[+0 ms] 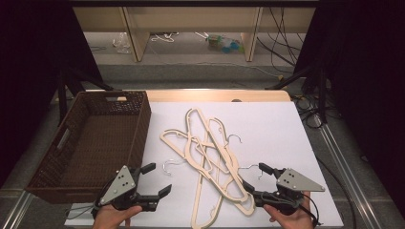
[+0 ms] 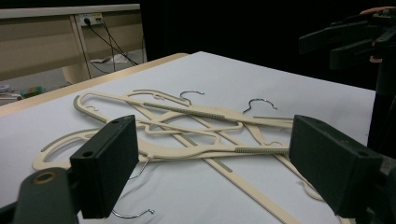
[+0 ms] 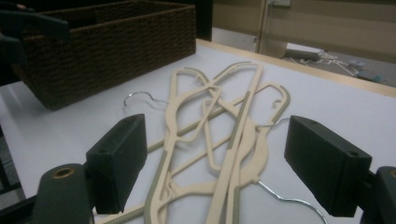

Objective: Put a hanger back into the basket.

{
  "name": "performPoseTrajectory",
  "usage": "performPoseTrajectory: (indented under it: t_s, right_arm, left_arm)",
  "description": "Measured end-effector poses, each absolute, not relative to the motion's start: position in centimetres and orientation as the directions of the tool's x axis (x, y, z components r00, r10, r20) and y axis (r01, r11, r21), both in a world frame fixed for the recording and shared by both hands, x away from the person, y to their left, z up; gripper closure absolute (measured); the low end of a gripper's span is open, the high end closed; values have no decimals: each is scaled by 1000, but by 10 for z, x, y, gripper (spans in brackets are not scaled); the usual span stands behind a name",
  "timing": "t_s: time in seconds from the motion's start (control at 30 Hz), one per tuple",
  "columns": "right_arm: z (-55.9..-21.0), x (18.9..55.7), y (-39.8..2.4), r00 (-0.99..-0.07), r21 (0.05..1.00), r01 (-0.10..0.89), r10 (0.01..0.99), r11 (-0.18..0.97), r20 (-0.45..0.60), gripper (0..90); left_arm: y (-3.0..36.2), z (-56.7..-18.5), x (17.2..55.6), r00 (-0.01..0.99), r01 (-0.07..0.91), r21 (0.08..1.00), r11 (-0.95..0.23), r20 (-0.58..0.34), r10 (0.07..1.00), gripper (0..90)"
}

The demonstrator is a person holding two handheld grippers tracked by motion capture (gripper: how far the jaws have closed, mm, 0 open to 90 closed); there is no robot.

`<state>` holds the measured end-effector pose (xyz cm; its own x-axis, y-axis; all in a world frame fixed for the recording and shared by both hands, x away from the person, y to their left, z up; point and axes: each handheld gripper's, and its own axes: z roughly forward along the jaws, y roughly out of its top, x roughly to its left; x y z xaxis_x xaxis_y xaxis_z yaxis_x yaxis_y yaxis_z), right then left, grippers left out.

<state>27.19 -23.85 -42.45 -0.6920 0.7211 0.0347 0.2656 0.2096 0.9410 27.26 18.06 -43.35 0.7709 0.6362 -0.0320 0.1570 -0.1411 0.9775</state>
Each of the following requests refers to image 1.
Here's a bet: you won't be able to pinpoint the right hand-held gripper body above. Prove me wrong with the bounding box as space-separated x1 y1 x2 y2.
253 167 326 216

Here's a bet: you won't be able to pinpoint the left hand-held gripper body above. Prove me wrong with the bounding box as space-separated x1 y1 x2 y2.
95 165 160 213

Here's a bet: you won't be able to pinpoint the beige wooden clothes hanger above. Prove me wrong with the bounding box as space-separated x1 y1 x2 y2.
190 117 266 229

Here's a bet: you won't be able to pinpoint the brown woven basket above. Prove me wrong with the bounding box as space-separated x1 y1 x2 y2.
25 90 152 204

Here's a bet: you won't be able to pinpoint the person's left hand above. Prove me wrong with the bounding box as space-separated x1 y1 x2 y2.
92 204 143 229

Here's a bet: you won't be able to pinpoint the person's right hand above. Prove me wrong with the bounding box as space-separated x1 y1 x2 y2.
263 191 314 229

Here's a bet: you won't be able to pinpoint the white table sheet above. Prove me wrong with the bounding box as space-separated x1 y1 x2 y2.
65 101 345 228

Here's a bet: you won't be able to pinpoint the black curtain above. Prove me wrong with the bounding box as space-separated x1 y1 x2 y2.
294 0 405 209
0 0 103 187

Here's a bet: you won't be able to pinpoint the clear plastic bag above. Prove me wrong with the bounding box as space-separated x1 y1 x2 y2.
112 31 132 54

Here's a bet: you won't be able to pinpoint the green and blue bottle pack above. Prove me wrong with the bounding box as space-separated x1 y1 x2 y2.
205 33 245 54

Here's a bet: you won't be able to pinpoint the beige wooden desk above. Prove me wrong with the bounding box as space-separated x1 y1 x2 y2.
73 6 316 63

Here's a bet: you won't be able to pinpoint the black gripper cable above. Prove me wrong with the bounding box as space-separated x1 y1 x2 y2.
299 193 323 227

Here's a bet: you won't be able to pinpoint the aluminium rail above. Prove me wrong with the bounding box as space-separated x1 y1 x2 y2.
313 114 383 229
0 190 34 229

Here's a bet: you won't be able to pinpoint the thin black floor cable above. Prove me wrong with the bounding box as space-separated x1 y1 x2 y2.
316 156 358 229

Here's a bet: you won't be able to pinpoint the grey looped cable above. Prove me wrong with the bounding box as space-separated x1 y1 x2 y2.
64 203 99 221

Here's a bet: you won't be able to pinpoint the black floor cable bundle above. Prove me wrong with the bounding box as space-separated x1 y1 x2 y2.
291 94 323 130

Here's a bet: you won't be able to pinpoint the white cable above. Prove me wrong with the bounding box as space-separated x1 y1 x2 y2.
150 31 180 44

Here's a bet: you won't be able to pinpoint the black hanging cables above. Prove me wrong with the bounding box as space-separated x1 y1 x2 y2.
256 7 307 69

